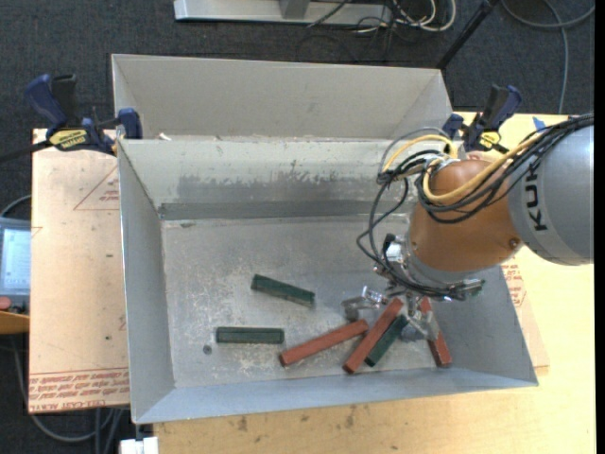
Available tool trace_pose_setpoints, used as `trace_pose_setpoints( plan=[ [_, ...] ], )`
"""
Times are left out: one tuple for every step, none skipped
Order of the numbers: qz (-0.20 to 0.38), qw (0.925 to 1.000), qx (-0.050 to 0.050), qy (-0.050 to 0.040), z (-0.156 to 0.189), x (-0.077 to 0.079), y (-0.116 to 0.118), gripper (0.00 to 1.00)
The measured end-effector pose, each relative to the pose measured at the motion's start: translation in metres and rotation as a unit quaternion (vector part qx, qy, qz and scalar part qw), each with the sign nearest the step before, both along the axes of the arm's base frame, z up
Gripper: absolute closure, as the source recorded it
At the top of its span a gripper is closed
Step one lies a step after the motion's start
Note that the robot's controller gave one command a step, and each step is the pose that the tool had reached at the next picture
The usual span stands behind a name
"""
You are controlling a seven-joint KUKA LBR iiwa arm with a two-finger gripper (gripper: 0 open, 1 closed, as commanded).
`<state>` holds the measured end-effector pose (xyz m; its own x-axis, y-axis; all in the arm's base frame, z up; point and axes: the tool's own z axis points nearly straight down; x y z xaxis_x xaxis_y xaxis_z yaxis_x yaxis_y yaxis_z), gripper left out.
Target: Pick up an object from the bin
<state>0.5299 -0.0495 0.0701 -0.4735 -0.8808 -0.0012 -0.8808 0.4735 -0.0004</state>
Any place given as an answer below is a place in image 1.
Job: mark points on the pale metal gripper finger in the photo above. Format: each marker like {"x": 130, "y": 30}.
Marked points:
{"x": 420, "y": 325}
{"x": 363, "y": 302}

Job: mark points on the red-brown flat block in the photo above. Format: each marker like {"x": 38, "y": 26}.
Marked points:
{"x": 440, "y": 348}
{"x": 371, "y": 338}
{"x": 323, "y": 343}

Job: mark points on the dark green flat block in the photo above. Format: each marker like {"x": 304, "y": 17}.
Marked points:
{"x": 282, "y": 290}
{"x": 385, "y": 342}
{"x": 249, "y": 335}

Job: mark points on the grey metal bin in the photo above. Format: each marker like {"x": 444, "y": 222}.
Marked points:
{"x": 264, "y": 253}

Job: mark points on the black cylinder on white bracket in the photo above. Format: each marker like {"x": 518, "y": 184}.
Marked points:
{"x": 393, "y": 249}

